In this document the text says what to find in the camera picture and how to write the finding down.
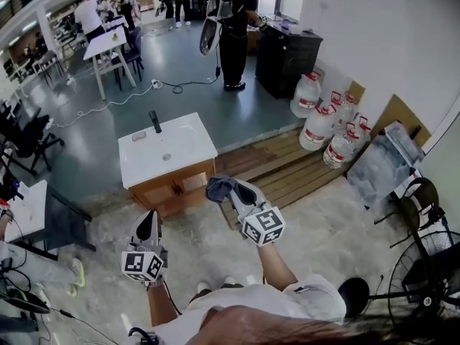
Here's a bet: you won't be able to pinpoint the thin black floor cable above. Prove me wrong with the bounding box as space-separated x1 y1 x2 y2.
46 307 119 345

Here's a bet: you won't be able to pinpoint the white table white legs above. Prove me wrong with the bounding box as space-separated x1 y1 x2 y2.
82 25 137 101

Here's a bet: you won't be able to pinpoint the person's dark trousers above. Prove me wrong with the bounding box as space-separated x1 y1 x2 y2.
188 282 247 303

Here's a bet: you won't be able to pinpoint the dark blue cloth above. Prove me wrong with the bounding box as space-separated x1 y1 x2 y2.
204 175 239 204

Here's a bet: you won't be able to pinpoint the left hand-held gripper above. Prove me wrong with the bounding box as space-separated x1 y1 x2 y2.
120 209 169 284

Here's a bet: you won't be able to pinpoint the black metal chair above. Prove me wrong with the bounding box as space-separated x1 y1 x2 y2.
373 176 446 249

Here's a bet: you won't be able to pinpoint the wooden slat decking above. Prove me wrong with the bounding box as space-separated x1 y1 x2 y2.
214 127 355 229

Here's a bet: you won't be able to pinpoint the clear water jug red label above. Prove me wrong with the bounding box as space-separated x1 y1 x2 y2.
289 70 323 119
330 91 360 129
322 122 357 170
298 104 337 152
350 115 372 150

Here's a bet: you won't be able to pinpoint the coiled black floor cable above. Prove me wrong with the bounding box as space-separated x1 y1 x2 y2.
160 57 221 95

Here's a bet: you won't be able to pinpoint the black tap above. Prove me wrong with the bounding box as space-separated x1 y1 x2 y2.
148 109 162 134

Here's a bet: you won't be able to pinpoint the white extension cord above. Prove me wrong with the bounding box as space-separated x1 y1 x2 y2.
50 78 161 129

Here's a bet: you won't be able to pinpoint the black harness cable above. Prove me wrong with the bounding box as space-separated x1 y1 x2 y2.
128 327 159 345

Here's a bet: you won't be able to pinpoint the person's left forearm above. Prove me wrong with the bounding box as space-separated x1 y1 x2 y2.
147 282 179 327

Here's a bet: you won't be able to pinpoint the black office chair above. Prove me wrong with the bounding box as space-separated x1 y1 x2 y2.
0 98 66 178

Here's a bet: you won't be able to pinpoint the large brown board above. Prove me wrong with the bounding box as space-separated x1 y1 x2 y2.
369 93 432 149

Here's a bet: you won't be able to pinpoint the small brown board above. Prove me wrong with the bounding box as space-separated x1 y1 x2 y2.
346 80 367 102

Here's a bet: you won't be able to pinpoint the grey wristwatch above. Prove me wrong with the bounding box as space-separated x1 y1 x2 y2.
142 277 167 290

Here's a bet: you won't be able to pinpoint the person's right forearm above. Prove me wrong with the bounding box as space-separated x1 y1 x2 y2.
257 242 299 290

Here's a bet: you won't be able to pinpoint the dark dining chair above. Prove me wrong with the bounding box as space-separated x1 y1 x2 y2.
111 26 144 86

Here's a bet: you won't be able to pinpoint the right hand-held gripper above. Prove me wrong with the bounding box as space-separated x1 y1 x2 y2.
226 180 286 247

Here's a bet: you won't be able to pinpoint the person's white shirt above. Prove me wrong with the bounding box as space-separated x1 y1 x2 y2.
152 273 348 345

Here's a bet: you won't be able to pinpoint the black floor fan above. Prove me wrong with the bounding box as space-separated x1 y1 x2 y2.
337 230 460 345

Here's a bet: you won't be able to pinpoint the white table black frame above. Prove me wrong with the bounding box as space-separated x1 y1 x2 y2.
0 179 97 262

